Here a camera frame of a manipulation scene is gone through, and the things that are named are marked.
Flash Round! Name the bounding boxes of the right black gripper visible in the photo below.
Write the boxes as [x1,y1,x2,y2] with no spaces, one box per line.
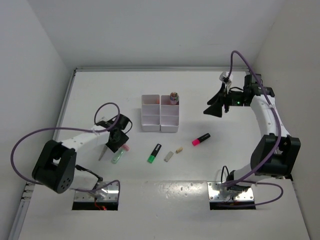
[204,82,249,118]

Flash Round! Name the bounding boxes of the clear tube of colored pens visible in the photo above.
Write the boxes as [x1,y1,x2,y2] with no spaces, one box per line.
[169,92,180,105]

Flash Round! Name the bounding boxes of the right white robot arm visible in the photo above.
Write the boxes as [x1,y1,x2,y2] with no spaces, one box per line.
[203,72,301,192]

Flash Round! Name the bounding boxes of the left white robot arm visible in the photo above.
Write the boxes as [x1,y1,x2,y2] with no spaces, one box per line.
[31,114,132,194]

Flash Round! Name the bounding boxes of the pink correction tape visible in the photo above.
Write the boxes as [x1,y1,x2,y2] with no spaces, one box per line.
[122,144,130,152]

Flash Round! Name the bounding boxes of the green correction tape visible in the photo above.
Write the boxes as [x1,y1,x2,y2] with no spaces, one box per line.
[111,148,126,164]

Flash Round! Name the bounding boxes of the green black highlighter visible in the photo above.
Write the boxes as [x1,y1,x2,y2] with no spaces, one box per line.
[147,143,162,164]

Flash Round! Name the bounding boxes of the left white organizer box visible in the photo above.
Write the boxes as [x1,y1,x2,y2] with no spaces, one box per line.
[141,94,161,132]

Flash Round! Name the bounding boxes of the white organizer box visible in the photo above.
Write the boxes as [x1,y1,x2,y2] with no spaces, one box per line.
[141,94,161,132]
[160,95,180,133]

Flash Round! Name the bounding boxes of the pink black highlighter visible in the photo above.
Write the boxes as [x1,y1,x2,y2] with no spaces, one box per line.
[192,133,211,146]

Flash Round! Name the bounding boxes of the right white organizer box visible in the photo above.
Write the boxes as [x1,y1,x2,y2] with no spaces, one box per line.
[160,95,180,133]

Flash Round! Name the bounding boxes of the grey eraser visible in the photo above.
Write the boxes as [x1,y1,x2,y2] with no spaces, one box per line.
[164,151,174,162]

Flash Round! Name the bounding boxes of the black handled scissors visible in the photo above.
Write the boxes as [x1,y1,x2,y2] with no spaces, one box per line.
[98,145,108,161]

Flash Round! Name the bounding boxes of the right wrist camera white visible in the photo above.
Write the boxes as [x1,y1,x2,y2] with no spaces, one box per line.
[219,71,233,86]

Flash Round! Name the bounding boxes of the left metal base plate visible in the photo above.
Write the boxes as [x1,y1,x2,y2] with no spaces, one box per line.
[73,181,120,204]

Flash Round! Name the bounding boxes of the metal base plate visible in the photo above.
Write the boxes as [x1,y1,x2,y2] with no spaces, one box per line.
[73,181,120,204]
[207,181,255,203]

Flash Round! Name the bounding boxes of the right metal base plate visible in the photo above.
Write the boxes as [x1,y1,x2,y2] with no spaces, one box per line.
[207,181,255,203]

